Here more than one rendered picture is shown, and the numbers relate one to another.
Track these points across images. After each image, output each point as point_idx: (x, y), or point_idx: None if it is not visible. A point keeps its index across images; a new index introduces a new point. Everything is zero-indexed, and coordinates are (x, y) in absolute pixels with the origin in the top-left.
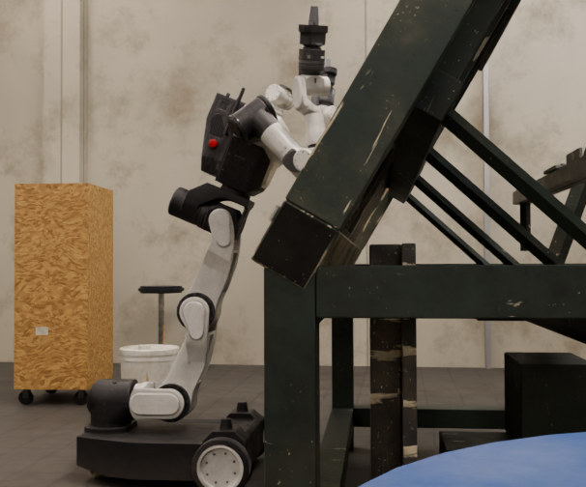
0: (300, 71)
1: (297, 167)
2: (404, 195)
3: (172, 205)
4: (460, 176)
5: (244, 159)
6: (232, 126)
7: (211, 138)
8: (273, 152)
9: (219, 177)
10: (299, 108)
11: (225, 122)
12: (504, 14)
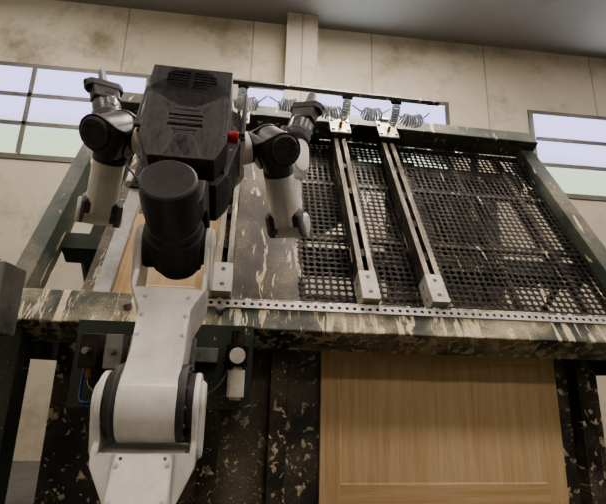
0: (300, 136)
1: (306, 230)
2: None
3: (195, 192)
4: None
5: (233, 179)
6: (288, 146)
7: (228, 126)
8: (288, 199)
9: (220, 185)
10: (301, 171)
11: (230, 117)
12: None
